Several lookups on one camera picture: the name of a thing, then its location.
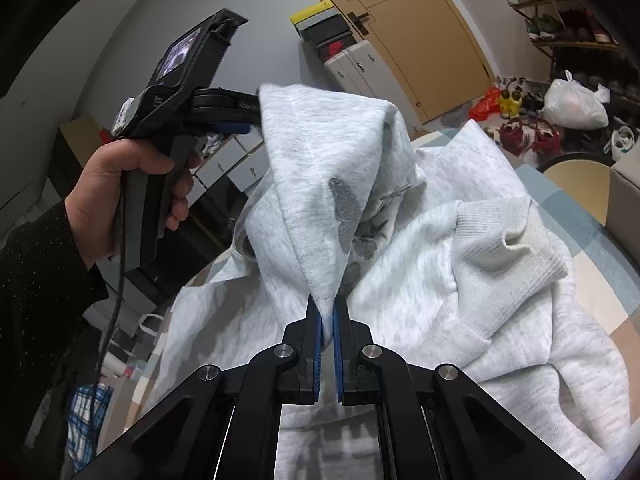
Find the person's left forearm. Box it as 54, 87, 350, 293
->
0, 200, 110, 480

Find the white dresser with drawers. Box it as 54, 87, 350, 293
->
192, 130, 266, 201

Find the light grey hoodie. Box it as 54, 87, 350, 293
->
145, 82, 631, 480

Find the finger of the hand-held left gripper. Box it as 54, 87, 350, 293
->
215, 119, 263, 136

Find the blue plaid cloth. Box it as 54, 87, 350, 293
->
66, 384, 113, 466

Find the round beige stool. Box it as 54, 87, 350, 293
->
542, 152, 621, 201

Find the grey ottoman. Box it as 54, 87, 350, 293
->
606, 152, 640, 241

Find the wooden shoe rack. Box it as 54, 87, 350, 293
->
480, 0, 626, 76

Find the wooden door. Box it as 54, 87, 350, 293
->
282, 0, 501, 123

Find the white suitcase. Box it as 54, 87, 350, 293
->
324, 39, 423, 126

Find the white plastic bag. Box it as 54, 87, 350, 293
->
541, 70, 611, 131

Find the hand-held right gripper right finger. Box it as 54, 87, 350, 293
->
332, 294, 586, 480

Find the red black shoebox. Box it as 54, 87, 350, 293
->
315, 35, 358, 61

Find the person's left hand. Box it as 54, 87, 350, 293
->
65, 137, 201, 271

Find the shoe rack with shoes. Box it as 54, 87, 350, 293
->
472, 0, 618, 46

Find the white red shopping bag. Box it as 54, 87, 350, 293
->
100, 310, 168, 386

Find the red plastic bag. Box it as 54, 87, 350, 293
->
468, 87, 502, 121

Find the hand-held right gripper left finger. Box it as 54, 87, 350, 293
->
70, 294, 321, 480

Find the pair of yellow shoes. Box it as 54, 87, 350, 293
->
500, 89, 523, 118

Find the black cable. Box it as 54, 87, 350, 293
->
92, 170, 128, 461

